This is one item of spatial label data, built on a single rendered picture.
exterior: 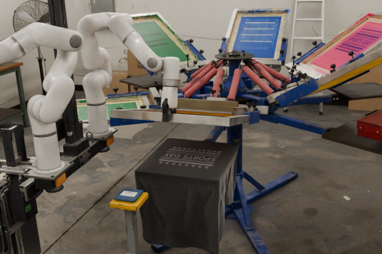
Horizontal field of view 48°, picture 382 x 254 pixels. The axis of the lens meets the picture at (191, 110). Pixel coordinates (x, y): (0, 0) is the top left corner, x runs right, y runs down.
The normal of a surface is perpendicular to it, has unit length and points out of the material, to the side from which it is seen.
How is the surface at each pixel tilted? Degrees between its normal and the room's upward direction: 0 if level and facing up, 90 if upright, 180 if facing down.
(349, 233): 0
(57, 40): 94
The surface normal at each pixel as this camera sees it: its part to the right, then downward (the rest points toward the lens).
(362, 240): -0.03, -0.96
